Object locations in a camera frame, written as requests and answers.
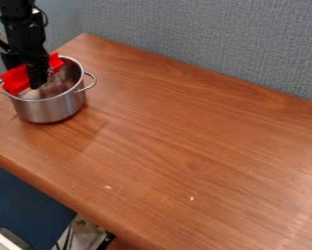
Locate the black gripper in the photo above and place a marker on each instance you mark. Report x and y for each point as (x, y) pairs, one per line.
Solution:
(21, 46)

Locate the red plastic block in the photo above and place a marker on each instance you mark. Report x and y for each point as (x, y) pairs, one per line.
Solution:
(15, 78)

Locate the stainless steel pot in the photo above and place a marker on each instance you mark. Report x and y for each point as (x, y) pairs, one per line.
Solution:
(57, 99)

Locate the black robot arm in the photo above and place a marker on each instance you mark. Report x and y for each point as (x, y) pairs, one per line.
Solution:
(19, 13)

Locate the white object at corner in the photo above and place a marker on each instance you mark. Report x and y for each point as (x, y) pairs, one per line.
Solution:
(8, 242)

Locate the metal table leg bracket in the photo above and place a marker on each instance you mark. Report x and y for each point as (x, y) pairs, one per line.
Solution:
(83, 236)

